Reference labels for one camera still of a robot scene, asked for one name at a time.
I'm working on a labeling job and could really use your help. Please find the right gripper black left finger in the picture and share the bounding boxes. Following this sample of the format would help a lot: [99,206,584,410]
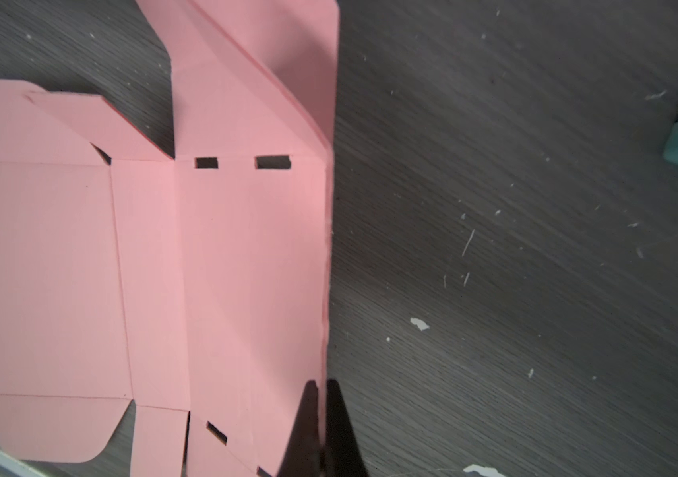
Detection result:
[277,381,321,477]

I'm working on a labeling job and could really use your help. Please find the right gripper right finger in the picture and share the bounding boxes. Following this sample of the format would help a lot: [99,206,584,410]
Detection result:
[323,380,369,477]

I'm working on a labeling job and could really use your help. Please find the pink cardboard box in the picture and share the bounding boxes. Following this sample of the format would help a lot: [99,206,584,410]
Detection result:
[0,1,340,476]

